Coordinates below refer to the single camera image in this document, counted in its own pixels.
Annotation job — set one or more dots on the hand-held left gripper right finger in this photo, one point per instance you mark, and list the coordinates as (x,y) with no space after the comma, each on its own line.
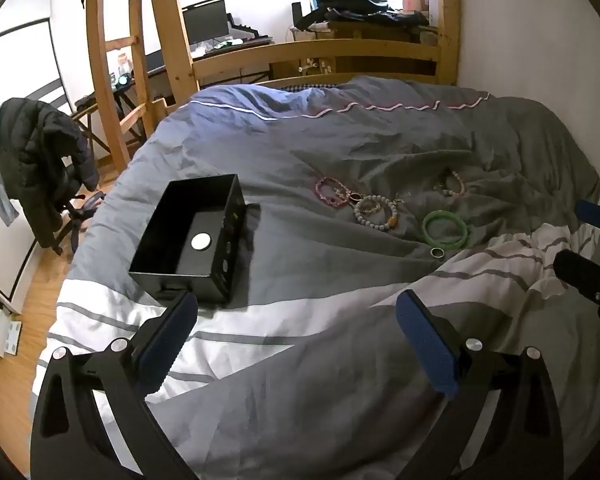
(425,345)

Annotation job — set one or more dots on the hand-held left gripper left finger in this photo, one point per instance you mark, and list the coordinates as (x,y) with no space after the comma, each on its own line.
(167,340)

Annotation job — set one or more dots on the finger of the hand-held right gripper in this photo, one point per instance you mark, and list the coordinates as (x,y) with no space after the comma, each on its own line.
(597,215)
(580,269)

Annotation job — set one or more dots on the black box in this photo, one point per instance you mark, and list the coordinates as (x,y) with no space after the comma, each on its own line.
(180,265)

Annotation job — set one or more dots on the green jade bangle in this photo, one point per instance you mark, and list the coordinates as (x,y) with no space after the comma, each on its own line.
(426,225)

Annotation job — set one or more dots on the white grey striped blanket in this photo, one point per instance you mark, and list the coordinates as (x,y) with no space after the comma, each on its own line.
(260,320)

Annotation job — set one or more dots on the white round disc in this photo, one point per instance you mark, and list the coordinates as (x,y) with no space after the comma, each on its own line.
(201,242)

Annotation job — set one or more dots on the small gold earrings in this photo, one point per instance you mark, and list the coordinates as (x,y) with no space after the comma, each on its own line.
(399,200)

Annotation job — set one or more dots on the black office chair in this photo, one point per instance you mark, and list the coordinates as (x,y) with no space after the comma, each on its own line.
(77,210)

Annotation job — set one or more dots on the black puffer jacket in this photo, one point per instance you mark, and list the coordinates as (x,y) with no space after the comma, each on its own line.
(35,160)

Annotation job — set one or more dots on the grey duvet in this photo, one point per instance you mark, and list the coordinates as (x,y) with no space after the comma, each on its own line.
(330,135)

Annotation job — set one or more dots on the wooden ladder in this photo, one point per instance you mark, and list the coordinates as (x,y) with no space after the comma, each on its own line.
(97,85)

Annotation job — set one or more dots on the dark desk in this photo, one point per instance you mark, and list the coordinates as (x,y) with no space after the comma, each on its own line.
(155,62)

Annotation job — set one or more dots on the checkered bed sheet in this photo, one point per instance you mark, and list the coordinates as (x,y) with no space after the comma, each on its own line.
(310,85)

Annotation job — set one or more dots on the pile of dark clothes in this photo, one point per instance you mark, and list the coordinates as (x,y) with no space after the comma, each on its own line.
(360,7)

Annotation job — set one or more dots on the black computer monitor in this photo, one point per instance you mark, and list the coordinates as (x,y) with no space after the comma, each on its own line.
(205,22)

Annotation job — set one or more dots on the black speaker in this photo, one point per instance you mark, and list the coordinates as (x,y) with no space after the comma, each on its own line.
(297,14)

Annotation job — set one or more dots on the white wall socket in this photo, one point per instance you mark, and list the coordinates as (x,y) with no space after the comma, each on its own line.
(7,337)

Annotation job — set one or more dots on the wooden bed frame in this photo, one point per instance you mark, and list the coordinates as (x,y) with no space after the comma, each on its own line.
(305,52)

